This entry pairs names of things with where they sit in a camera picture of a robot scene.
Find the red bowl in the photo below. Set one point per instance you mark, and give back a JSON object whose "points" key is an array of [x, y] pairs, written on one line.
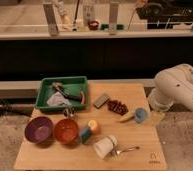
{"points": [[66, 131]]}

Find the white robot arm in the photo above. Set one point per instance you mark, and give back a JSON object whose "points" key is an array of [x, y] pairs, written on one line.
{"points": [[172, 84]]}

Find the black handled tool in tray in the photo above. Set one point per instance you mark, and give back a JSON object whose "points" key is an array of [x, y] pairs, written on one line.
{"points": [[59, 87]]}

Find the red grapes bunch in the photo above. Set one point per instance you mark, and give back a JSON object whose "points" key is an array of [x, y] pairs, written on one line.
{"points": [[117, 107]]}

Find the small metal clip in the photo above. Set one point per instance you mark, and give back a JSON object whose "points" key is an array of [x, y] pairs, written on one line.
{"points": [[69, 112]]}

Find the white cup on side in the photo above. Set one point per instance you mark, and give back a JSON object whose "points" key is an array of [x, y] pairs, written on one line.
{"points": [[105, 145]]}

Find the blue cup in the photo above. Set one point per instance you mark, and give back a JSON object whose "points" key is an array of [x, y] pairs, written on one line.
{"points": [[140, 115]]}

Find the yellow banana toy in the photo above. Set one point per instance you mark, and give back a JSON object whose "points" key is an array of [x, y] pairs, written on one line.
{"points": [[127, 116]]}

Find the grey rectangular block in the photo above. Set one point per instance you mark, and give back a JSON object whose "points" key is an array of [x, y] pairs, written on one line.
{"points": [[100, 101]]}

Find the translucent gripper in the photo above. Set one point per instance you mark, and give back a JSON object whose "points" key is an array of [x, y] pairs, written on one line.
{"points": [[155, 118]]}

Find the wooden board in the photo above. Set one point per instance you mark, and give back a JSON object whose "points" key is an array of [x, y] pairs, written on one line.
{"points": [[54, 156]]}

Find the grey cloth in tray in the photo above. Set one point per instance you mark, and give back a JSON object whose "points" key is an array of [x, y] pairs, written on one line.
{"points": [[58, 99]]}

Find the orange and teal toy block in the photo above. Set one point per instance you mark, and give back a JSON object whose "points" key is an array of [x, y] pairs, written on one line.
{"points": [[92, 128]]}

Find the purple bowl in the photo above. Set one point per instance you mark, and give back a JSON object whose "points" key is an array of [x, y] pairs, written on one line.
{"points": [[39, 129]]}

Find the green plastic tray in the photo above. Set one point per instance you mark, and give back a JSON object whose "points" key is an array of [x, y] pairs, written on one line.
{"points": [[73, 85]]}

